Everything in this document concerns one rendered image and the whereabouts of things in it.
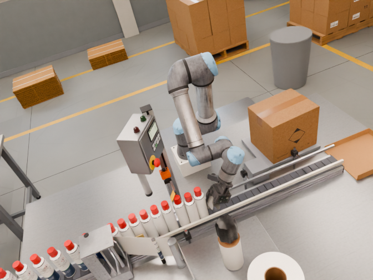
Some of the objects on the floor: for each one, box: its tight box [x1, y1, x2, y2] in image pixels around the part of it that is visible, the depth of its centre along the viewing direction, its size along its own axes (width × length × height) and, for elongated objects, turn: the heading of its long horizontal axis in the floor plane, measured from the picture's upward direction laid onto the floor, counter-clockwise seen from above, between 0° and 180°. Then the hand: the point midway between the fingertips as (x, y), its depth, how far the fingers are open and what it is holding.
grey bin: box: [269, 26, 312, 90], centre depth 371 cm, size 46×46×62 cm
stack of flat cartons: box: [12, 65, 64, 109], centre depth 496 cm, size 64×53×31 cm
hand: (209, 205), depth 155 cm, fingers closed, pressing on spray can
